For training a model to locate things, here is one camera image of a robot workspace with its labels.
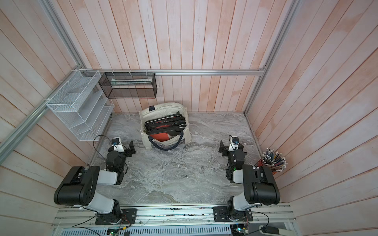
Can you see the red pencil cup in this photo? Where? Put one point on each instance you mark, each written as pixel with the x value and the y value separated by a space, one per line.
pixel 273 160

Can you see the white wire mesh shelf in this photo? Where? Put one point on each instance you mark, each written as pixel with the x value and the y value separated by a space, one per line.
pixel 82 108

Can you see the horizontal aluminium wall rail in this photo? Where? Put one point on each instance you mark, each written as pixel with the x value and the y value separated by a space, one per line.
pixel 191 72

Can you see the red paddle case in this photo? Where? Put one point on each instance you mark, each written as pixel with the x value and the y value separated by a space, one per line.
pixel 170 122
pixel 172 130
pixel 162 137

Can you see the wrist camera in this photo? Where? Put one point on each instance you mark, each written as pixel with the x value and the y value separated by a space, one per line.
pixel 117 145
pixel 233 143

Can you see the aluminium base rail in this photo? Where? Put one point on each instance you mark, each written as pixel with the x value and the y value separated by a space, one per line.
pixel 167 215

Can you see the cream canvas tote bag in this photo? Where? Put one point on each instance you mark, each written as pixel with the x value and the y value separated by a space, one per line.
pixel 158 111

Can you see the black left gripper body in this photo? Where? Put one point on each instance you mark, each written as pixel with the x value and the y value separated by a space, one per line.
pixel 127 153

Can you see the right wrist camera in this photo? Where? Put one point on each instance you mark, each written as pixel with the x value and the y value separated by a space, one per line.
pixel 233 143

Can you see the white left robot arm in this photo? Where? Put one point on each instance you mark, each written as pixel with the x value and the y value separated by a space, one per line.
pixel 78 188

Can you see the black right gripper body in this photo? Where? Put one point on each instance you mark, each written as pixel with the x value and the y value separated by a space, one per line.
pixel 227 153

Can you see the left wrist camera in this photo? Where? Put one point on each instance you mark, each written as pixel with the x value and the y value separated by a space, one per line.
pixel 117 145

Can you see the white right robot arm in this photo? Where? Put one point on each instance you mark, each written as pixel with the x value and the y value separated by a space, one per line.
pixel 259 186

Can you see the black mesh wall basket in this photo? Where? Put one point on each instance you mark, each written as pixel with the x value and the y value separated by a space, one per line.
pixel 129 85

